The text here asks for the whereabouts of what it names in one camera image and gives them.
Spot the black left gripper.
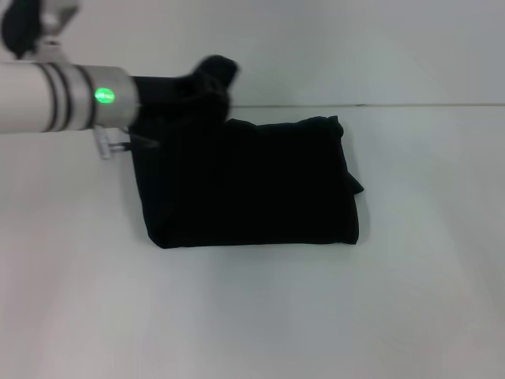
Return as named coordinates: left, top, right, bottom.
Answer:
left=132, top=54, right=242, bottom=122

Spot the black cable with silver plug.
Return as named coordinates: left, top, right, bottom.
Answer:
left=94, top=125, right=161, bottom=162

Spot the black shirt with white print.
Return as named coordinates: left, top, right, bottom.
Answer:
left=128, top=105, right=366, bottom=250

